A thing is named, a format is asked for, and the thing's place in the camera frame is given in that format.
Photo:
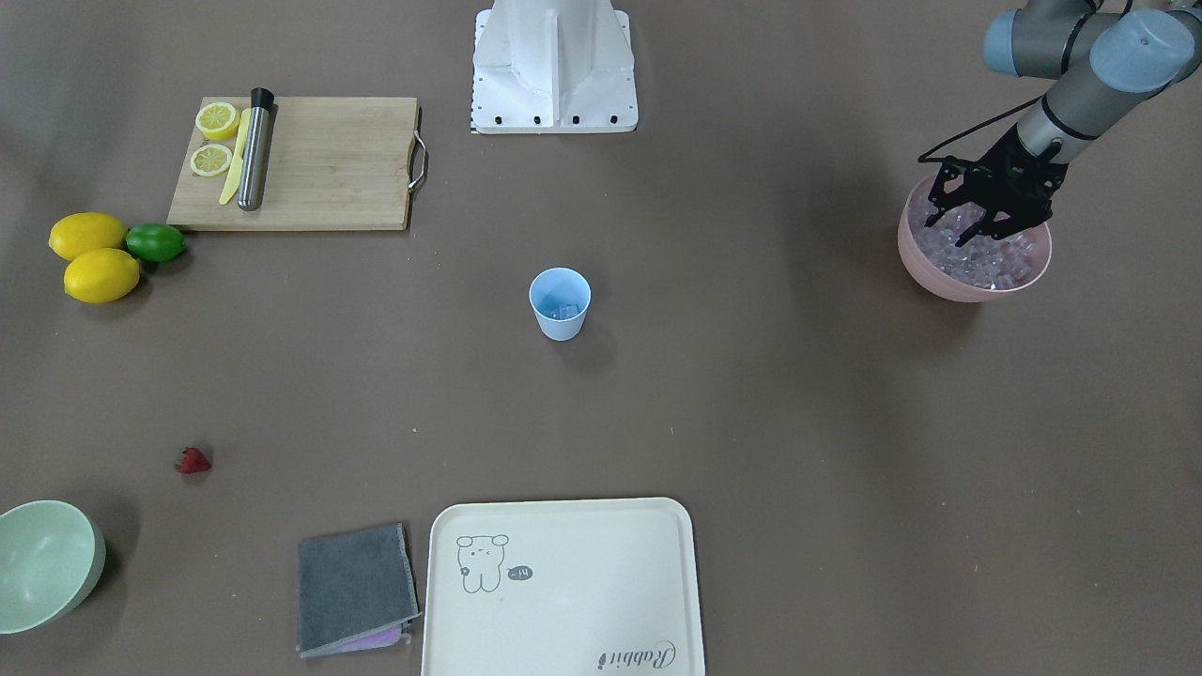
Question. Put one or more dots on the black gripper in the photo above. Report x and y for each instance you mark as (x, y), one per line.
(1022, 165)

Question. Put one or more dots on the red strawberry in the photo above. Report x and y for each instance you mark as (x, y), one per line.
(192, 461)

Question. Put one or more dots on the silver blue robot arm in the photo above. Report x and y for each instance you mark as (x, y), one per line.
(1101, 65)

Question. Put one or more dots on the pile of clear ice cubes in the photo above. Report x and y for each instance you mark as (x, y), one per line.
(983, 262)

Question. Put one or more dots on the light blue cup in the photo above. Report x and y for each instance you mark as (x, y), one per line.
(560, 298)

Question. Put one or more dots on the pink bowl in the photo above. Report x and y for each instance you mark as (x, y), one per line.
(926, 275)

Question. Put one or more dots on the cream rabbit serving tray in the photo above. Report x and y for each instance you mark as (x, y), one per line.
(563, 587)

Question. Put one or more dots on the bamboo cutting board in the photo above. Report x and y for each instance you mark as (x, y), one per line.
(335, 164)

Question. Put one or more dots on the steel muddler rod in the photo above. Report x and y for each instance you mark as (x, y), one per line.
(256, 150)

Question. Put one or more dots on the grey folded cloth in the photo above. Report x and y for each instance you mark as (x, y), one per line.
(356, 591)

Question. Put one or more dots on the yellow plastic knife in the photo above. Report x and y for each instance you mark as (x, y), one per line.
(235, 169)

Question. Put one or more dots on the upper lemon half slice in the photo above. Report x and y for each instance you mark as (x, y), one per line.
(218, 121)

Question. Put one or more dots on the lemon half slice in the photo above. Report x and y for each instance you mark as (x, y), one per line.
(218, 121)
(211, 160)

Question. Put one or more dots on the lower lemon half slice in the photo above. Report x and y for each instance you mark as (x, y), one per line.
(211, 160)

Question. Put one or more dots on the green lime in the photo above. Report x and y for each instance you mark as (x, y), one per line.
(155, 242)

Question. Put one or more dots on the lower yellow lemon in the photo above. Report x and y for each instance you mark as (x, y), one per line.
(101, 276)

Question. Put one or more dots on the yellow lemon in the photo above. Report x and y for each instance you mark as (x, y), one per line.
(85, 231)
(101, 276)

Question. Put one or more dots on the upper yellow lemon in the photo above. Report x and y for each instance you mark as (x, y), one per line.
(85, 231)

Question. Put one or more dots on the mint green bowl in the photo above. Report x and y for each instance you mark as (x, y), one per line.
(52, 556)

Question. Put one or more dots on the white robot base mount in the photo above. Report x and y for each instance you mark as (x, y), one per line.
(542, 67)

